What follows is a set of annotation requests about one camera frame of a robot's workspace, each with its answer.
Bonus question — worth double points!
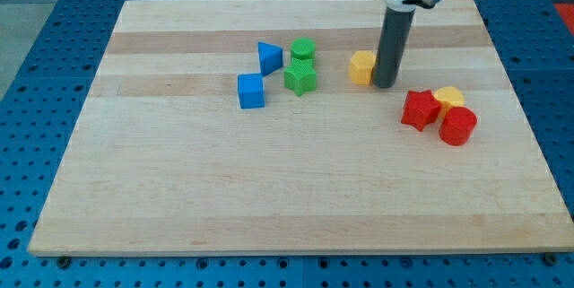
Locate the yellow heart block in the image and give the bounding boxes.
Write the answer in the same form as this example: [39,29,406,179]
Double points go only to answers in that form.
[433,86,465,118]

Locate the red star block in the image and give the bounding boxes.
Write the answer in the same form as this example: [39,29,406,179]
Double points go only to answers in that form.
[401,90,441,131]

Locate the blue triangle block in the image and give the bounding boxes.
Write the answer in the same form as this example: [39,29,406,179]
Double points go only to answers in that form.
[257,42,283,76]

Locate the green star block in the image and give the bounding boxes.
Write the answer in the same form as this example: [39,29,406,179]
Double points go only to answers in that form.
[283,57,317,97]

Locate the green cylinder block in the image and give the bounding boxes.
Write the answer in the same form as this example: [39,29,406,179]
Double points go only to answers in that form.
[290,37,316,65]

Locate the wooden board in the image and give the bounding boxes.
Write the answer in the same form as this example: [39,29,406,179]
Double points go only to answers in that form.
[28,0,573,257]

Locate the red cylinder block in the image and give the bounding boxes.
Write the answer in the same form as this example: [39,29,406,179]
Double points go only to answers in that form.
[439,107,478,146]

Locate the blue cube block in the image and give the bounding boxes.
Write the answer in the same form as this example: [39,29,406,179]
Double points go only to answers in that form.
[237,74,265,109]

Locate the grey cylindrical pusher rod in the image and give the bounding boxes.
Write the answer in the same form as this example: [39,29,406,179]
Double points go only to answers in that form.
[372,8,414,89]

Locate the yellow hexagon block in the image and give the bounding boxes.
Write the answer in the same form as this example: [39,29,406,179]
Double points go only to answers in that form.
[348,50,376,85]

